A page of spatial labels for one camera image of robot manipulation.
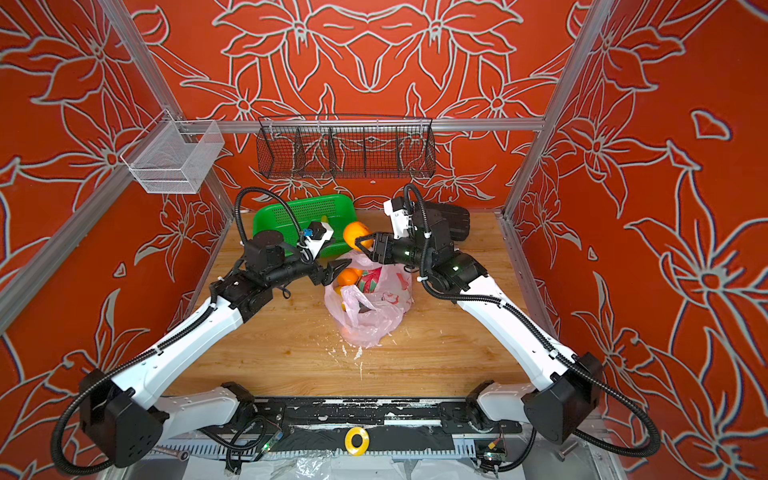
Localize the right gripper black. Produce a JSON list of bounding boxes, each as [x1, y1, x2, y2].
[[354, 229, 437, 271]]

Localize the orange fruit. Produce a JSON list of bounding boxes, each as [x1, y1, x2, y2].
[[336, 268, 363, 287], [343, 221, 371, 251]]

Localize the pink plastic bag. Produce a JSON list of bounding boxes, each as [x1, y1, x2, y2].
[[324, 250, 414, 348]]

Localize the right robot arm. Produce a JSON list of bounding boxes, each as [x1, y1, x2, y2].
[[344, 184, 661, 458]]

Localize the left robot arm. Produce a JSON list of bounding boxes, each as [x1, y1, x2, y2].
[[50, 188, 350, 476]]

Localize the red dragon fruit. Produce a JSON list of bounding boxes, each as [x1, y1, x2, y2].
[[357, 267, 382, 293]]

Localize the green plastic basket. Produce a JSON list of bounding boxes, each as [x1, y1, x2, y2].
[[252, 194, 357, 258]]

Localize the black tool case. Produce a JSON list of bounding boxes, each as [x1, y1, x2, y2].
[[427, 202, 471, 241]]

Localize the yellow tape roll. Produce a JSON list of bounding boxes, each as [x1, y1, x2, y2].
[[344, 426, 370, 457]]

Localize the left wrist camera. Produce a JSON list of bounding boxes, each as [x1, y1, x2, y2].
[[299, 221, 334, 261]]

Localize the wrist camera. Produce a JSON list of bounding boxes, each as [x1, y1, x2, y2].
[[383, 196, 413, 239], [299, 221, 334, 261]]

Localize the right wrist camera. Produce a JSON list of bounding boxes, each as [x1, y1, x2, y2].
[[383, 196, 413, 239]]

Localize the black wire wall basket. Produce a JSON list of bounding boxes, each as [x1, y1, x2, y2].
[[256, 114, 437, 179]]

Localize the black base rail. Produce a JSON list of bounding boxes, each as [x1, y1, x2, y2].
[[207, 397, 523, 437]]

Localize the white mesh wall basket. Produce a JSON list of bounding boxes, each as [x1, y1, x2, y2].
[[121, 120, 225, 194]]

